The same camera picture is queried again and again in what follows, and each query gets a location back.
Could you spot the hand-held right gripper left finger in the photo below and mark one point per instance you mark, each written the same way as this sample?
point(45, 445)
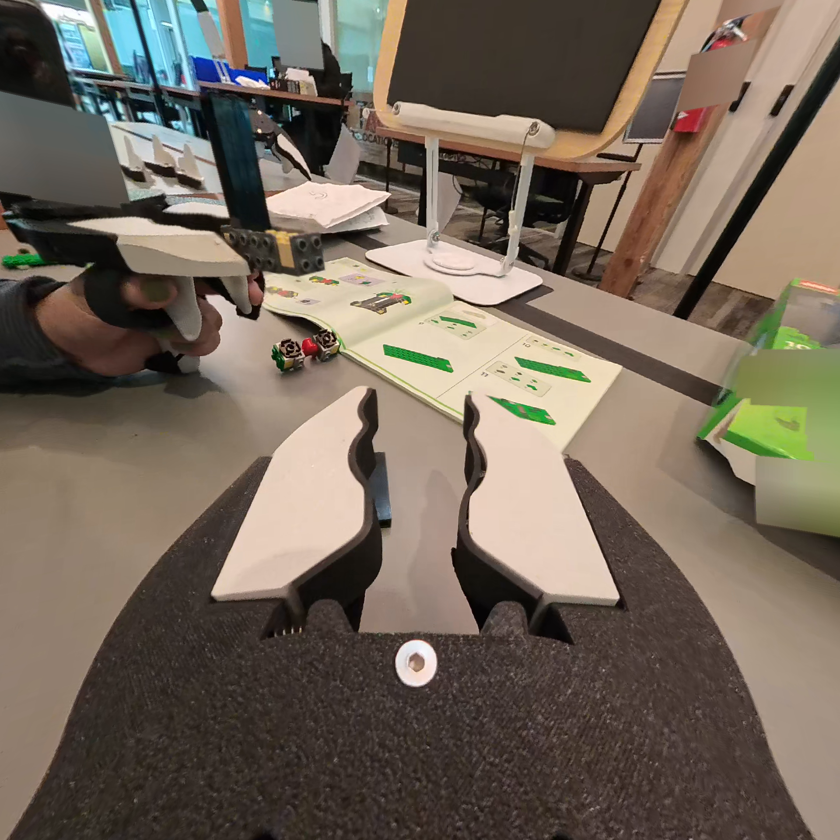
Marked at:
point(302, 518)

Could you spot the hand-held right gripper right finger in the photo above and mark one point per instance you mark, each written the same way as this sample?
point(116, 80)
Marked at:
point(531, 525)

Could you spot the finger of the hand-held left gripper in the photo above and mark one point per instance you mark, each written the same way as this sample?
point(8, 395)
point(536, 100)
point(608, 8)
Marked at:
point(197, 209)
point(177, 253)

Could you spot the black and tan brick assembly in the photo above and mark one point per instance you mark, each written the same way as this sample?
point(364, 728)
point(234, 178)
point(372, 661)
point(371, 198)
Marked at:
point(239, 164)

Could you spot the black tile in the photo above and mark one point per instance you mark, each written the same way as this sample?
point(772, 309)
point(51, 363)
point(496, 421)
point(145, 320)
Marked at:
point(382, 492)

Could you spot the grey desk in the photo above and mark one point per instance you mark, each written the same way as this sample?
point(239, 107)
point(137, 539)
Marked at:
point(131, 459)

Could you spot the person's left hand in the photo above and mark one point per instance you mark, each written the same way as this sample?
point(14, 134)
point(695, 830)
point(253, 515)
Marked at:
point(85, 341)

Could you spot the green brick plate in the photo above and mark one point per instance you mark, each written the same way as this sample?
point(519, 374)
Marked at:
point(23, 260)

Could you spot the white background table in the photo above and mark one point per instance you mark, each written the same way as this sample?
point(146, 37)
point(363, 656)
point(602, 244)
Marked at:
point(190, 134)

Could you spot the spare black and white gripper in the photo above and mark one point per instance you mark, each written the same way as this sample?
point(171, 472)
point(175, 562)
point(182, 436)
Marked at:
point(289, 154)

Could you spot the folded white paper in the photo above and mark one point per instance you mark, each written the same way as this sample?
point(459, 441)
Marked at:
point(328, 203)

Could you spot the small red green brick assembly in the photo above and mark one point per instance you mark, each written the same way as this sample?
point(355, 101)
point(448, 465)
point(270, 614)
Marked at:
point(308, 346)

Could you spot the green instruction booklet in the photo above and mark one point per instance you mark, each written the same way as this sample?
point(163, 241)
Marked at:
point(407, 348)

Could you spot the green cardboard box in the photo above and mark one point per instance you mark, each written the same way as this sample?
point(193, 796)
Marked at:
point(722, 430)

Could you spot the wood framed black screen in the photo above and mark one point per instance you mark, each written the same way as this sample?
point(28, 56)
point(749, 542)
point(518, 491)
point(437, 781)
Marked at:
point(525, 59)

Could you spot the wooden background table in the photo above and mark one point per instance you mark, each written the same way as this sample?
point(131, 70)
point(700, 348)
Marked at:
point(590, 164)

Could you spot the black pole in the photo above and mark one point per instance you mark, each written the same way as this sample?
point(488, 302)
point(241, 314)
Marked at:
point(754, 184)

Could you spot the wooden post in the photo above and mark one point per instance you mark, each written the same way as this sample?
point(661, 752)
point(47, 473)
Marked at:
point(656, 216)

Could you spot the framed wall board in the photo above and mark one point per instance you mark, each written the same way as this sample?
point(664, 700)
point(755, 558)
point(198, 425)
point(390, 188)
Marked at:
point(653, 108)

